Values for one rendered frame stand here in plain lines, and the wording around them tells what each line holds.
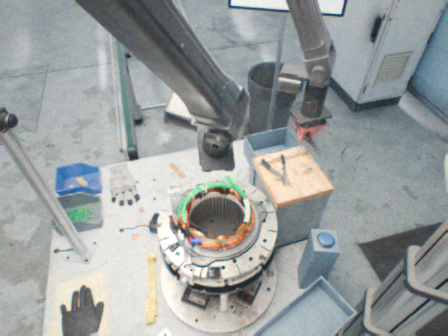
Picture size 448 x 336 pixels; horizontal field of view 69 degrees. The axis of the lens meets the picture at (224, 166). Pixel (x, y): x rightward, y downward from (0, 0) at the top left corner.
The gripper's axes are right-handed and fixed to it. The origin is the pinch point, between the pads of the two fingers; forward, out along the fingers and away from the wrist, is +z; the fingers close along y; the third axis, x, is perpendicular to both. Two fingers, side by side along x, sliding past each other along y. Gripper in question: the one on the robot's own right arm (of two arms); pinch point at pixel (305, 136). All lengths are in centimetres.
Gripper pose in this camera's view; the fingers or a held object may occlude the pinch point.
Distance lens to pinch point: 100.2
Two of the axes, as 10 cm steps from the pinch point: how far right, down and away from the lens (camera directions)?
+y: -9.5, 2.4, -2.1
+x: 3.2, 7.0, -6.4
